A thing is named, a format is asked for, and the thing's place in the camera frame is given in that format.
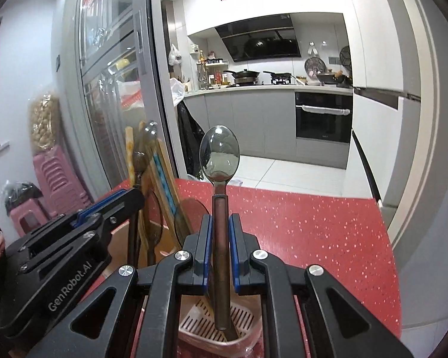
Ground bag of round snacks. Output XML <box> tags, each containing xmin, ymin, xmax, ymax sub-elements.
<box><xmin>27</xmin><ymin>91</ymin><xmax>62</xmax><ymax>154</ymax></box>

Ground rack of seasoning bottles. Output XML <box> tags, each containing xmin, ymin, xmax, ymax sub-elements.
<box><xmin>195</xmin><ymin>50</ymin><xmax>233</xmax><ymax>89</ymax></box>

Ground pink plastic stool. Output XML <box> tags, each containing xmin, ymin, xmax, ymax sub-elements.
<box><xmin>7</xmin><ymin>198</ymin><xmax>48</xmax><ymax>238</ymax></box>

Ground round wire strainer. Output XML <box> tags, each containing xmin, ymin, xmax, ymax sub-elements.
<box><xmin>339</xmin><ymin>45</ymin><xmax>354</xmax><ymax>78</ymax></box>

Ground black garbage bag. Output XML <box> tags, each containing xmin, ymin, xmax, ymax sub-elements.
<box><xmin>177</xmin><ymin>101</ymin><xmax>207</xmax><ymax>177</ymax></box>

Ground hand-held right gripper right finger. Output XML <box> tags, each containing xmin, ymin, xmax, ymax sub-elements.
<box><xmin>229</xmin><ymin>214</ymin><xmax>413</xmax><ymax>358</ymax></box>

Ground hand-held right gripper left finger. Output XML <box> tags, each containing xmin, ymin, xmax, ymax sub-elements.
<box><xmin>28</xmin><ymin>214</ymin><xmax>214</xmax><ymax>358</ymax></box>

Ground beige utensil holder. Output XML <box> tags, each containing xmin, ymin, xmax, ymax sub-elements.
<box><xmin>106</xmin><ymin>201</ymin><xmax>265</xmax><ymax>358</ymax></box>

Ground white crumpled plastic bag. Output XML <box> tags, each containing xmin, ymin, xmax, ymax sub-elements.
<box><xmin>169</xmin><ymin>77</ymin><xmax>186</xmax><ymax>106</ymax></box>

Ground black wok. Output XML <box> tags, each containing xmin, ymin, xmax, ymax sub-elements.
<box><xmin>223</xmin><ymin>68</ymin><xmax>261</xmax><ymax>83</ymax></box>

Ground stack of pink stools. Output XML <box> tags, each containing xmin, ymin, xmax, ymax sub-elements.
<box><xmin>32</xmin><ymin>147</ymin><xmax>95</xmax><ymax>217</ymax></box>

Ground white refrigerator black handle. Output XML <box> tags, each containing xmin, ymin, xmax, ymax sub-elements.
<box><xmin>348</xmin><ymin>0</ymin><xmax>430</xmax><ymax>247</ymax></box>

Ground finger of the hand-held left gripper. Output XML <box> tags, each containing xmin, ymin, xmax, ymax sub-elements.
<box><xmin>10</xmin><ymin>190</ymin><xmax>146</xmax><ymax>275</ymax></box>
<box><xmin>6</xmin><ymin>188</ymin><xmax>135</xmax><ymax>256</ymax></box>

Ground black range hood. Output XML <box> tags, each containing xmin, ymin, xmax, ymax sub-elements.
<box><xmin>214</xmin><ymin>14</ymin><xmax>300</xmax><ymax>64</ymax></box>

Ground round metal steamer rack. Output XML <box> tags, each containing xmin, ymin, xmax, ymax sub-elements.
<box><xmin>304</xmin><ymin>56</ymin><xmax>326</xmax><ymax>79</ymax></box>

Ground blue striped wooden utensil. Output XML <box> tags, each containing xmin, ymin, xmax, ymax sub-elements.
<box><xmin>148</xmin><ymin>134</ymin><xmax>195</xmax><ymax>255</ymax></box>

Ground black built-in oven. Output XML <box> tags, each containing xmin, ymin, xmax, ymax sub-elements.
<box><xmin>294</xmin><ymin>91</ymin><xmax>354</xmax><ymax>144</ymax></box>

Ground grey kitchen cabinets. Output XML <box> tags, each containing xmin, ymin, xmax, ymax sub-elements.
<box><xmin>182</xmin><ymin>85</ymin><xmax>354</xmax><ymax>169</ymax></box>

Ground black pot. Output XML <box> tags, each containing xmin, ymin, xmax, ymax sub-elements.
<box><xmin>315</xmin><ymin>69</ymin><xmax>347</xmax><ymax>85</ymax></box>

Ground glass door cabinet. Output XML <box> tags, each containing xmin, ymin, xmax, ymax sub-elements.
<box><xmin>62</xmin><ymin>0</ymin><xmax>180</xmax><ymax>204</ymax></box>

